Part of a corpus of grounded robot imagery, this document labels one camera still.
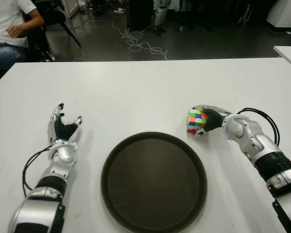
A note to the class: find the folded metal stand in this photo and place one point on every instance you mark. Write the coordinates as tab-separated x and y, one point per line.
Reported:
246	15

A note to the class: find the black chair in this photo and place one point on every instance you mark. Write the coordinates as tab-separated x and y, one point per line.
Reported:
53	17

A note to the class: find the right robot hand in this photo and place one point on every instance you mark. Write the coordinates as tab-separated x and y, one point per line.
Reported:
215	119

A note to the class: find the white side table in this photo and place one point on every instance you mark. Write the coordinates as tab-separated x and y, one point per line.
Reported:
289	54

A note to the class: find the seated person white shirt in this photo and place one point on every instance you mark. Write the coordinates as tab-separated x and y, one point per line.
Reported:
4	21

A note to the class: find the dark brown round plate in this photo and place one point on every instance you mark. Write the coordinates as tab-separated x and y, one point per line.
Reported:
154	182

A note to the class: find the white power strip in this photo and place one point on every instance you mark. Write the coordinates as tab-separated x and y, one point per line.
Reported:
120	11

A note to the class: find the multicoloured Rubik's cube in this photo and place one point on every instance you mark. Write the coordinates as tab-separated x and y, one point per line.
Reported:
196	120

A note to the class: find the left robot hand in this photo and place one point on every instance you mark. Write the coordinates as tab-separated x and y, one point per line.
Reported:
61	131

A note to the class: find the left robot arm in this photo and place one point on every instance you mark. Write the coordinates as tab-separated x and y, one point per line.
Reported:
51	174

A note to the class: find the white box cabinet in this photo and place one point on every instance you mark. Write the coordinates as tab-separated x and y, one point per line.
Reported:
71	7

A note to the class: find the silver humanoid robot legs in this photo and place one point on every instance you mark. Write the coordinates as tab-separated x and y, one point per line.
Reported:
160	14

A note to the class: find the white cabinet black base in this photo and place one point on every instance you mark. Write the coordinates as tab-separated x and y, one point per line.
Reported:
286	12

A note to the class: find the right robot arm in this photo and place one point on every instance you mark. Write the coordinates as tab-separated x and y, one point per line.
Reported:
264	150

